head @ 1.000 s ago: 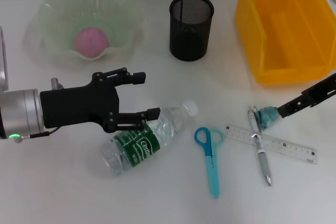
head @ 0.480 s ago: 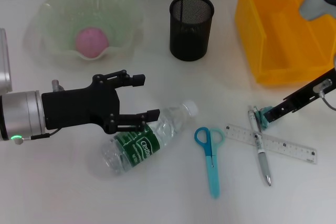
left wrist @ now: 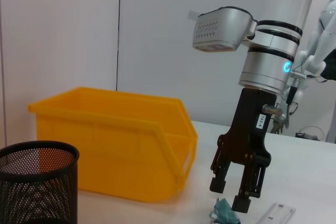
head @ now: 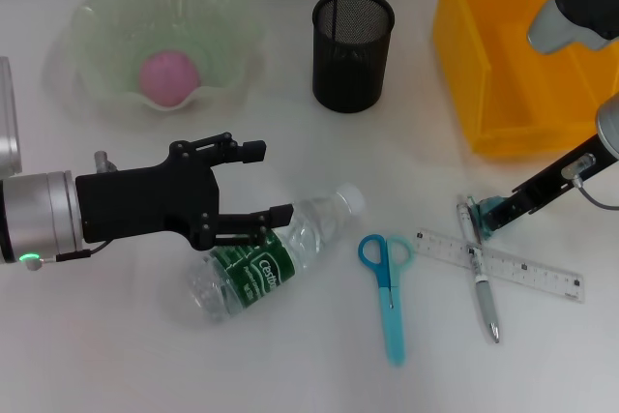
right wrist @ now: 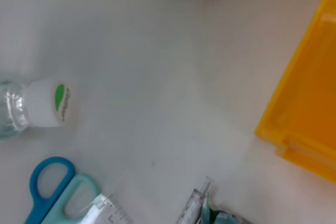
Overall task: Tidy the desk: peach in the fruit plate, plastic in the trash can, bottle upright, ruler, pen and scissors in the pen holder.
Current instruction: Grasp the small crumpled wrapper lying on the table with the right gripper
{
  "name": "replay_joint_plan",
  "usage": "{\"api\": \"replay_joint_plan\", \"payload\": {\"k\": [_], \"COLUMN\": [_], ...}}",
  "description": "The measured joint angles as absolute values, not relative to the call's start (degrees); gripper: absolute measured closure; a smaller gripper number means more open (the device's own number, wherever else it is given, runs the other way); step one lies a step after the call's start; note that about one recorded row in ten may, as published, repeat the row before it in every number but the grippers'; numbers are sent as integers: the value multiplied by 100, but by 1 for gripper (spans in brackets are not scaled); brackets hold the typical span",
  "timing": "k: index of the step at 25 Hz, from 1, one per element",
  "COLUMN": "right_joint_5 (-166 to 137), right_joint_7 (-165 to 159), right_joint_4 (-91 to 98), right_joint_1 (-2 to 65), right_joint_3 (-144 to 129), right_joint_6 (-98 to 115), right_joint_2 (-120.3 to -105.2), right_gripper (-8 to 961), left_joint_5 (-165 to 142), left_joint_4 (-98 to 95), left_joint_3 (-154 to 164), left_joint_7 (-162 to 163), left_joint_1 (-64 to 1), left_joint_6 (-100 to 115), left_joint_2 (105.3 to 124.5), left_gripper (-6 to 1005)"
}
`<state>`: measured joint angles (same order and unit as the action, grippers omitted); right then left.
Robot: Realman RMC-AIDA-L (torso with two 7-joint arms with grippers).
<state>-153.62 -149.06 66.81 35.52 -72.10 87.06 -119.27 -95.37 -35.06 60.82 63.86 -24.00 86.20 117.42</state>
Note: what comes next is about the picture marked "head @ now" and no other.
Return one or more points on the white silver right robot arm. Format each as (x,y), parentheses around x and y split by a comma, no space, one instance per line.
(585,2)

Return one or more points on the teal plastic wrapper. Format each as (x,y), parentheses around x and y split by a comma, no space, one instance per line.
(478,217)

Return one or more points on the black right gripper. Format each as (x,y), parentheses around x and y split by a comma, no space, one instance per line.
(561,176)

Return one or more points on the clear grey ballpoint pen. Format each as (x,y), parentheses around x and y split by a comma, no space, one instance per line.
(485,294)

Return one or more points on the yellow plastic bin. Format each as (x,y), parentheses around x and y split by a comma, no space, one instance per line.
(503,69)

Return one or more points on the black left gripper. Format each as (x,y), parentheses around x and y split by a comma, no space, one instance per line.
(145,200)

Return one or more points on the pink peach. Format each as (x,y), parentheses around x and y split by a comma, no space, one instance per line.
(167,77)

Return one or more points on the blue and teal scissors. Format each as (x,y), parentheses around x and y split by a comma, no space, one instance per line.
(394,326)

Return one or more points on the black mesh pen holder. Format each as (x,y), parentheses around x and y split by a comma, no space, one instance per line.
(350,65)

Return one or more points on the clear plastic ruler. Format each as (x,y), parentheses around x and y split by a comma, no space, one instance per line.
(532,273)

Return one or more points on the clear green-label water bottle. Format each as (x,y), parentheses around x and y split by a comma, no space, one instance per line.
(251,282)

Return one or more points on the green glass fruit bowl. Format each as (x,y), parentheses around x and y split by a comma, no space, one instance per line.
(121,11)

